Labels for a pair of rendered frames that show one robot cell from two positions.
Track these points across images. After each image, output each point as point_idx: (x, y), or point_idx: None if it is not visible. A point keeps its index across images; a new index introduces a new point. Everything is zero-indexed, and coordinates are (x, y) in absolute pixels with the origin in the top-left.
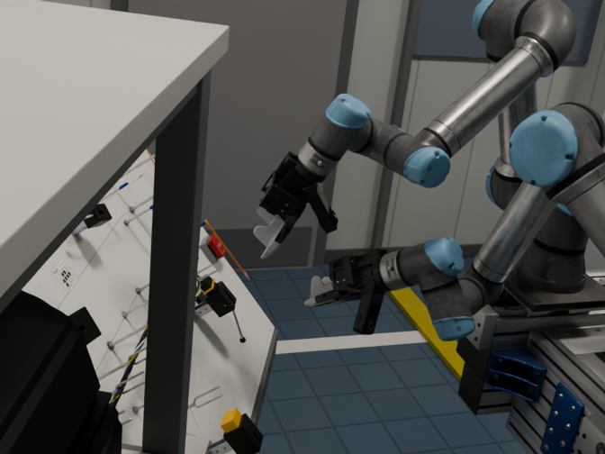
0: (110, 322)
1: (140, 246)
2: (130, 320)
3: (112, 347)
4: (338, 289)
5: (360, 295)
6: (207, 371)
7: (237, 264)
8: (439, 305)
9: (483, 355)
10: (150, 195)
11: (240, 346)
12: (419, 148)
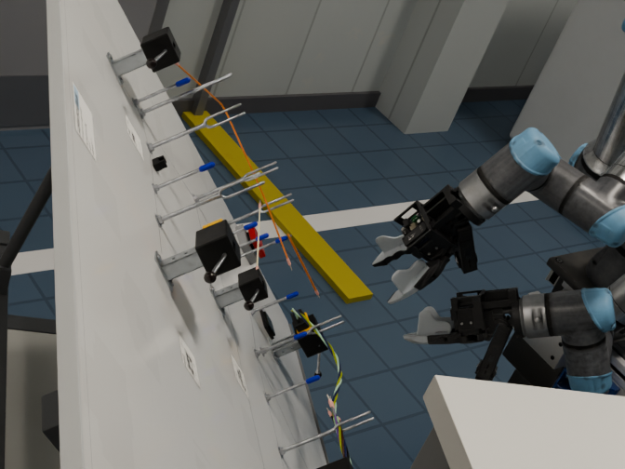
0: (268, 417)
1: (232, 282)
2: (269, 401)
3: (285, 453)
4: (461, 332)
5: (487, 340)
6: (301, 427)
7: (311, 281)
8: (589, 363)
9: (549, 369)
10: (206, 192)
11: (293, 370)
12: (615, 205)
